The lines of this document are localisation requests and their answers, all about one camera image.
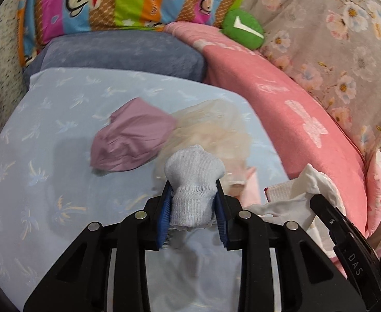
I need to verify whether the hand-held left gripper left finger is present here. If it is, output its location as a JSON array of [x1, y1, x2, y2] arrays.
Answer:
[[23, 180, 173, 312]]

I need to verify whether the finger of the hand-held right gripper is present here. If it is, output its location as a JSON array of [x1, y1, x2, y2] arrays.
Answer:
[[310, 194, 381, 309]]

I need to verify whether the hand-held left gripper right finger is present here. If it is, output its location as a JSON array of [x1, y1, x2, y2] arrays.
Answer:
[[214, 180, 367, 312]]

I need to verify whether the pale pink cloth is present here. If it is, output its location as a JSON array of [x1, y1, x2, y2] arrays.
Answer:
[[229, 166, 262, 209]]

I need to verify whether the light blue knit sock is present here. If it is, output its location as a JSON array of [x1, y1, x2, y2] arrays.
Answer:
[[164, 146, 226, 228]]

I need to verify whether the mauve cloth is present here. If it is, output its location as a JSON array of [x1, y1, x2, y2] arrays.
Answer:
[[91, 97, 178, 173]]

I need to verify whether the cream translucent plastic bag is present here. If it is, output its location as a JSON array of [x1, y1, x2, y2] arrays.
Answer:
[[153, 99, 252, 189]]

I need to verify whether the small pink pillow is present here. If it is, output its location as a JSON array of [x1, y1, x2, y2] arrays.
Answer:
[[362, 149, 381, 238]]

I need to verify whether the pink bow print blanket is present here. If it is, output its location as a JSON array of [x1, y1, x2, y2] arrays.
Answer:
[[164, 21, 368, 267]]

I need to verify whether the light blue patterned sheet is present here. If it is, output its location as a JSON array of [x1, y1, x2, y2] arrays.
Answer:
[[0, 68, 291, 312]]

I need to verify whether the blue-grey plush pillow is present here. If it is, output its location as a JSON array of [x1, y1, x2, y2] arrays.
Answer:
[[23, 31, 209, 83]]

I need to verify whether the green round cushion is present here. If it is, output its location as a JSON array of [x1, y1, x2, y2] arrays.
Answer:
[[221, 8, 265, 51]]

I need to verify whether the grey floral quilt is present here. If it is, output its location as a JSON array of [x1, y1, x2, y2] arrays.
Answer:
[[242, 0, 381, 163]]

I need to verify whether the striped monkey print pillow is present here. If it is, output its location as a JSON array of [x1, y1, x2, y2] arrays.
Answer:
[[17, 0, 269, 66]]

